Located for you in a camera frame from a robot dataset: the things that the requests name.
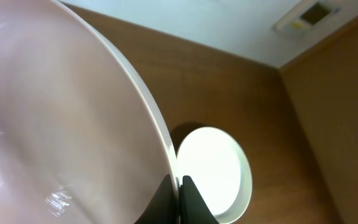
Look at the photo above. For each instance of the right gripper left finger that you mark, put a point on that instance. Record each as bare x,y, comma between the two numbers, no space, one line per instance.
162,207

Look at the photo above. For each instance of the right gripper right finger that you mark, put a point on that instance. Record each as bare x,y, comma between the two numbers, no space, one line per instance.
193,209

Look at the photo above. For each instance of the white plate bottom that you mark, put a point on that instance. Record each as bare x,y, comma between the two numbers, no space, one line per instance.
220,170

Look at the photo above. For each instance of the white plate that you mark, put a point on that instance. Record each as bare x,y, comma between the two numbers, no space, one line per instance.
220,170
82,139

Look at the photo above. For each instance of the white plate top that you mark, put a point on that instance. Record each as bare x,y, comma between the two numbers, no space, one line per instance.
82,139

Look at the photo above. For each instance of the white wall socket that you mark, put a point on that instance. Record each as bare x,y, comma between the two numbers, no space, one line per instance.
321,15

